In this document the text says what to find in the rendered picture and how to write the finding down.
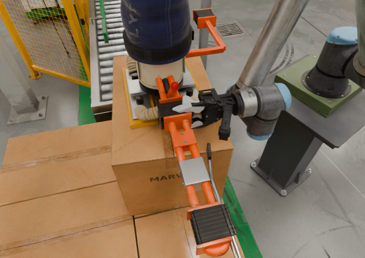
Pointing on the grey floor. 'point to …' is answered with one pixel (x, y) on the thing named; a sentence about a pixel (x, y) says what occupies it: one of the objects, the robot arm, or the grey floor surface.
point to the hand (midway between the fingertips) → (176, 119)
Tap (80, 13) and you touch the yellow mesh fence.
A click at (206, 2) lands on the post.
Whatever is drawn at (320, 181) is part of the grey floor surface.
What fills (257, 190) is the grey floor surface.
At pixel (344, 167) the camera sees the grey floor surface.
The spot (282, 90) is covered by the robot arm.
